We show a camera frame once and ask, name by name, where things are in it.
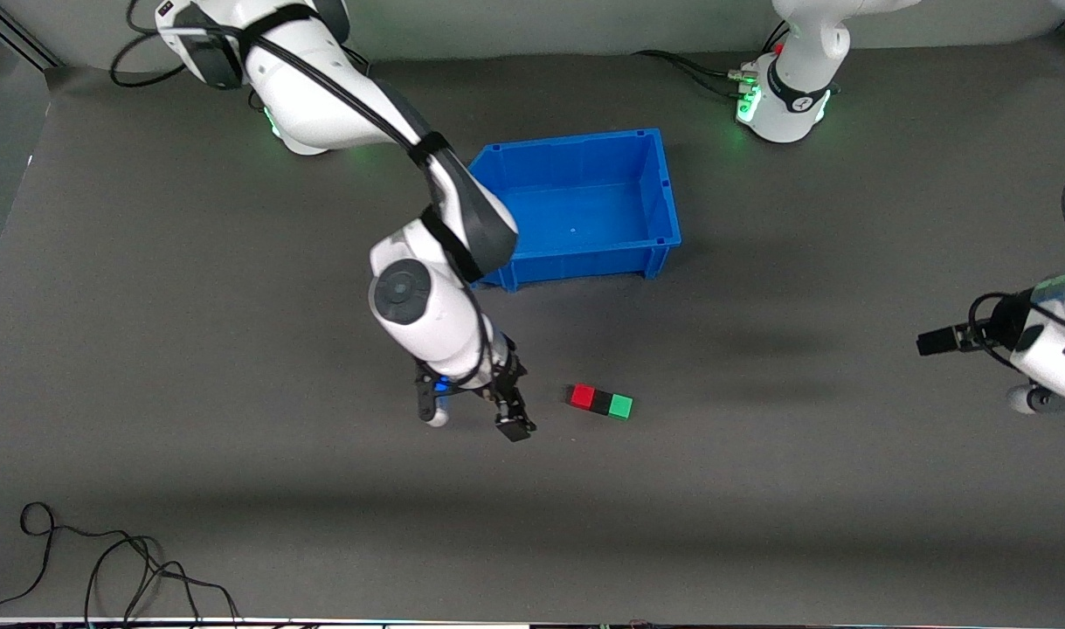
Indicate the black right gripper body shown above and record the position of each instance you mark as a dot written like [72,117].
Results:
[506,377]

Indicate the small red cube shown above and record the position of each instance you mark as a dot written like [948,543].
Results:
[582,397]

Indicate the small green cube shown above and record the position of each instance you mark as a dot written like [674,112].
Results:
[620,406]

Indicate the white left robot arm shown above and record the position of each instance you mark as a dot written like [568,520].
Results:
[790,96]

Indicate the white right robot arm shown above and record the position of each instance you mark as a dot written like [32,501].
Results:
[322,87]

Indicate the small black cube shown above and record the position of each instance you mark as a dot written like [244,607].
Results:
[602,402]

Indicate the dark grey table mat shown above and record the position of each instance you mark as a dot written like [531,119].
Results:
[532,489]

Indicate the blue plastic bin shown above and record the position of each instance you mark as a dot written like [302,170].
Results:
[584,218]

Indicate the grey left base connector box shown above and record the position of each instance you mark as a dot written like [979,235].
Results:
[743,80]

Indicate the dark metal frame rail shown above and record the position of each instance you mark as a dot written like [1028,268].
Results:
[12,37]

